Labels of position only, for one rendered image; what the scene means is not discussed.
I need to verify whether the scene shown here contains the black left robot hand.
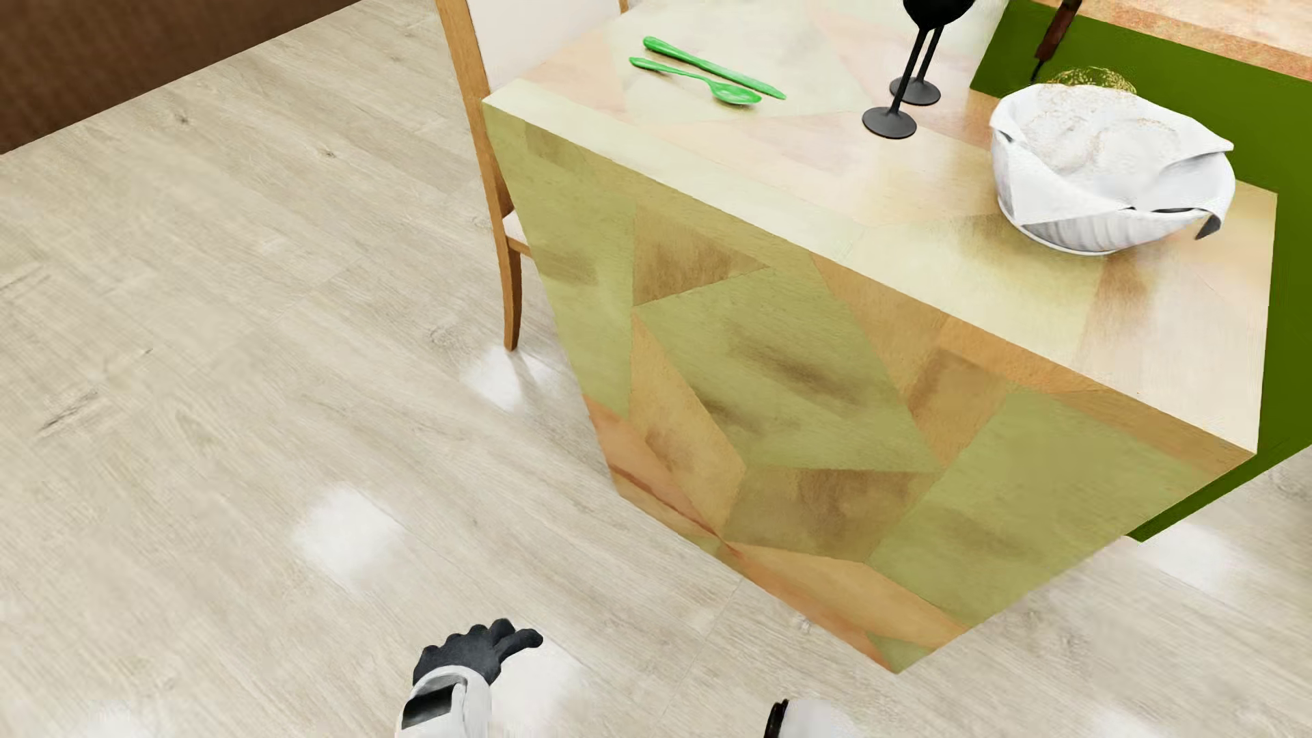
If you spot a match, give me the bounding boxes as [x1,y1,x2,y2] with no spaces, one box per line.
[412,618,545,687]

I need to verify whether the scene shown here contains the green plastic knife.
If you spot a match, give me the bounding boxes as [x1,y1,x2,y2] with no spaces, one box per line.
[642,36,789,102]

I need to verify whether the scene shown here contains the green plastic spoon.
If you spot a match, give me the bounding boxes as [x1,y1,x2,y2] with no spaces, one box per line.
[628,56,764,107]

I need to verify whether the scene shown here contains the green rug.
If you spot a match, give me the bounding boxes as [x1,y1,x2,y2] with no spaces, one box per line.
[968,0,1312,543]

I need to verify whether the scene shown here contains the patchwork wooden table block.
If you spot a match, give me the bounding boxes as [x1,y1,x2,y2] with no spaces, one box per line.
[480,0,1279,674]

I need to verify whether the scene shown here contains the white cloth napkin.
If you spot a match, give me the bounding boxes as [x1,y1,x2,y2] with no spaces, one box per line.
[989,83,1235,241]

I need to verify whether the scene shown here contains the wooden chair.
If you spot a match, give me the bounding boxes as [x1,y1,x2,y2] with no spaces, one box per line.
[435,0,631,354]

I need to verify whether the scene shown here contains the black wine glass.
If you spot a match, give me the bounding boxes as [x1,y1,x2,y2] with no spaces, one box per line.
[888,25,945,108]
[862,0,977,141]

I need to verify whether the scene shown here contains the white ribbed bowl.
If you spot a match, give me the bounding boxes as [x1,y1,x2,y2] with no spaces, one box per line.
[990,85,1238,256]

